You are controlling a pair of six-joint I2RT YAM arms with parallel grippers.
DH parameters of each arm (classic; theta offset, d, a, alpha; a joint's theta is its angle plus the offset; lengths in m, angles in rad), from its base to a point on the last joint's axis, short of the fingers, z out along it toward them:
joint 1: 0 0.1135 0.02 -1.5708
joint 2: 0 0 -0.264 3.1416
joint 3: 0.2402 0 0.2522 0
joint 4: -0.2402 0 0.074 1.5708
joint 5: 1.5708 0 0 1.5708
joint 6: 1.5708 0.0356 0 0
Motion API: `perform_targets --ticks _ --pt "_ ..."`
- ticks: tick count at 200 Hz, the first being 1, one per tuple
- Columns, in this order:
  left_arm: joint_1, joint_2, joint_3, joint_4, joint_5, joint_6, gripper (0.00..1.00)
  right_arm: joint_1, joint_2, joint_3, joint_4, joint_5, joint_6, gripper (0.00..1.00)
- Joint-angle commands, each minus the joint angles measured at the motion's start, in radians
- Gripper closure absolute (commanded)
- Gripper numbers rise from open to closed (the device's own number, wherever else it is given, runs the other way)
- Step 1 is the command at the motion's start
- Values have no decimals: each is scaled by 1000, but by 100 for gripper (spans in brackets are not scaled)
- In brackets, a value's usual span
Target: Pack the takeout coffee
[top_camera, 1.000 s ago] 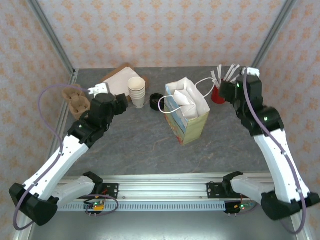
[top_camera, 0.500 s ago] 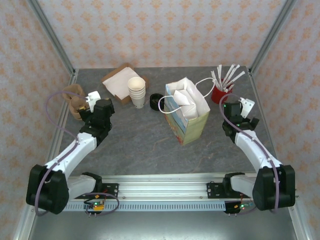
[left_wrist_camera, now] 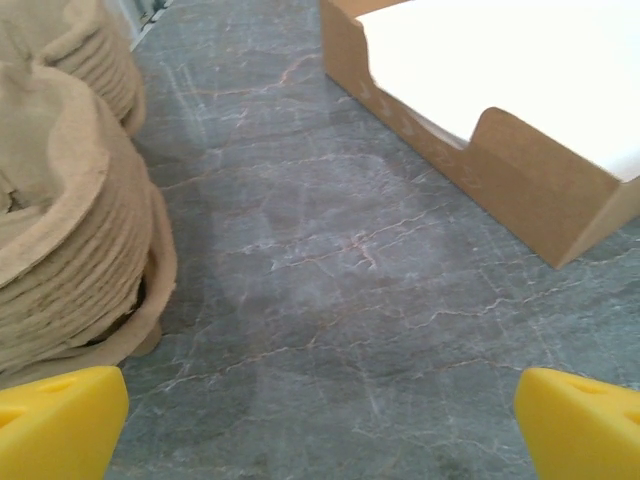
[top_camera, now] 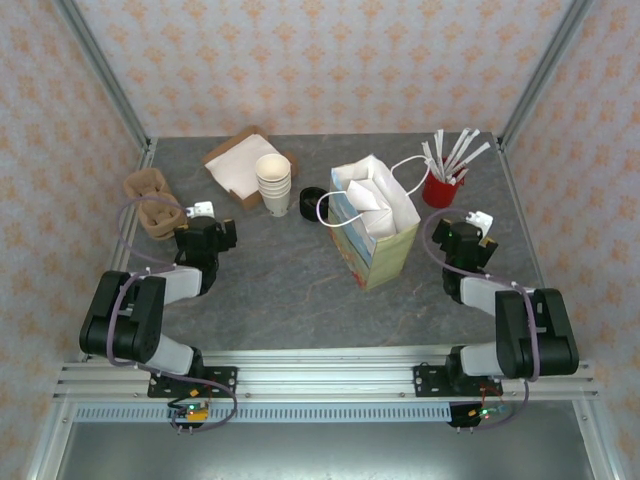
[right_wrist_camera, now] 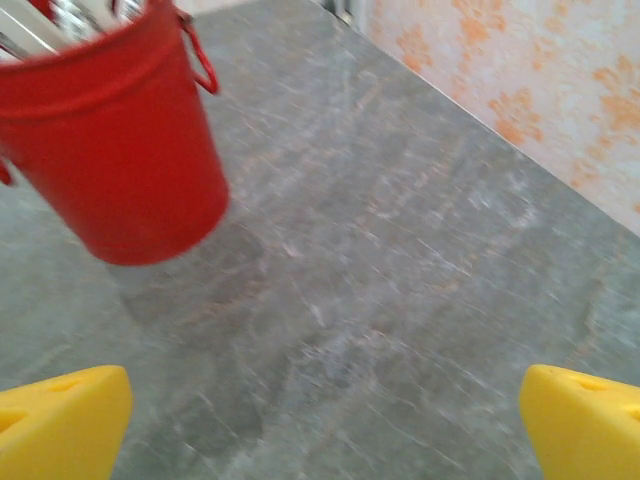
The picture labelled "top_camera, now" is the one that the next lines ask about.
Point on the brown cardboard napkin box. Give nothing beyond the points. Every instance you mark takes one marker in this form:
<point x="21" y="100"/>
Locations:
<point x="247" y="202"/>

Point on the aluminium table side rail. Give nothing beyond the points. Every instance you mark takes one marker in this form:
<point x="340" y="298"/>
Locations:
<point x="150" y="160"/>
<point x="504" y="150"/>

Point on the white napkin stack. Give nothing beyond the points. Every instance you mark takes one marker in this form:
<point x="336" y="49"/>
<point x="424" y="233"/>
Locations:
<point x="232" y="165"/>

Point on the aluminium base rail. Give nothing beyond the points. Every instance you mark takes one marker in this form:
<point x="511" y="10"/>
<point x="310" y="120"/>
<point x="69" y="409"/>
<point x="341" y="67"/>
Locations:
<point x="325" y="372"/>

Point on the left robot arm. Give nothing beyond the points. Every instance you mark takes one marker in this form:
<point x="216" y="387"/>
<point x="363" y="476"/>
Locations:
<point x="125" y="320"/>

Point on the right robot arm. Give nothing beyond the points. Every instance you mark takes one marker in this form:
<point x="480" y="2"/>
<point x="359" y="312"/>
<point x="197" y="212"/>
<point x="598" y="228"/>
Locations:
<point x="545" y="330"/>

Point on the short aluminium frame post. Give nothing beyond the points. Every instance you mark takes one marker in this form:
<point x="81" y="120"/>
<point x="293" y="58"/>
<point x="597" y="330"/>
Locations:
<point x="47" y="445"/>
<point x="595" y="445"/>

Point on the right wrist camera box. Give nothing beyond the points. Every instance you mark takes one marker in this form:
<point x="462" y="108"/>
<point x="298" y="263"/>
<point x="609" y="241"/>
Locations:
<point x="480" y="220"/>

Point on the red straw holder cup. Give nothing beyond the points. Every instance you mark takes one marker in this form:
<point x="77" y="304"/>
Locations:
<point x="440" y="192"/>

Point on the grey metal panel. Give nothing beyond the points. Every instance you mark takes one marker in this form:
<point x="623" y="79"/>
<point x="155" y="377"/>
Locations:
<point x="325" y="455"/>

